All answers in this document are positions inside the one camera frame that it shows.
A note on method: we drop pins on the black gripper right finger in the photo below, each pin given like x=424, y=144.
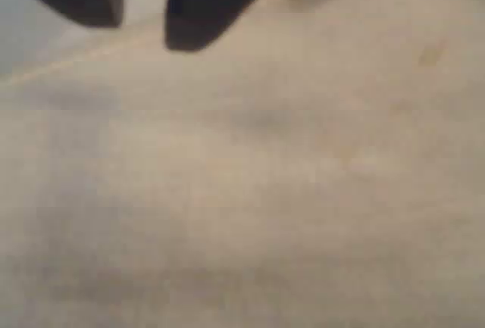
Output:
x=204, y=6

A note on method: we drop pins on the cream cloth with striped band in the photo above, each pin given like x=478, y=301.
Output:
x=242, y=191

